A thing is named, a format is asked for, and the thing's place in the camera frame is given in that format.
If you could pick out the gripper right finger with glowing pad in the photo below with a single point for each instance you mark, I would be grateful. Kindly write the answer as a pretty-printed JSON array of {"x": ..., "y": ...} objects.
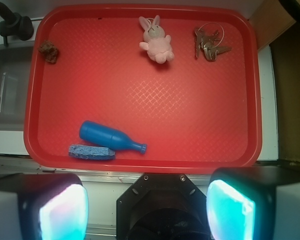
[{"x": 254, "y": 203}]

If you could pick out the blue plastic bottle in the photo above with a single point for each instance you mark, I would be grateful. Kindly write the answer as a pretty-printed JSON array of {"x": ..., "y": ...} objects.
[{"x": 109, "y": 137}]

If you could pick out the brown rock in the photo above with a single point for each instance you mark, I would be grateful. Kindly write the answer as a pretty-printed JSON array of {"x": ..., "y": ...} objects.
[{"x": 49, "y": 51}]

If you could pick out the bunch of metal keys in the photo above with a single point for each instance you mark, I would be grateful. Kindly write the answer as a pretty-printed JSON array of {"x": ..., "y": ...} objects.
[{"x": 209, "y": 44}]

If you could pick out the steel sink basin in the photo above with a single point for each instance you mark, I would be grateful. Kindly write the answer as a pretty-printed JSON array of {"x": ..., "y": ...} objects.
[{"x": 15, "y": 64}]

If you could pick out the red plastic tray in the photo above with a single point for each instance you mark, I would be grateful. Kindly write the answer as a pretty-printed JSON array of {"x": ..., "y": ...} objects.
[{"x": 194, "y": 115}]

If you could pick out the black faucet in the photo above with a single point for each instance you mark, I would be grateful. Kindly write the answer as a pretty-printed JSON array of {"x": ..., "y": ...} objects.
[{"x": 14, "y": 24}]

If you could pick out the blue sponge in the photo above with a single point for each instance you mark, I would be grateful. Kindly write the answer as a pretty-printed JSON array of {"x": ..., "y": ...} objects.
[{"x": 87, "y": 152}]

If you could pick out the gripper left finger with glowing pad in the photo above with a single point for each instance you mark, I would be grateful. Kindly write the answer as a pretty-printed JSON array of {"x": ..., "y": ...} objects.
[{"x": 51, "y": 206}]

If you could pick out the pink plush bunny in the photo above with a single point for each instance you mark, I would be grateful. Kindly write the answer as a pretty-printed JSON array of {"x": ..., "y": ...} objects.
[{"x": 155, "y": 41}]

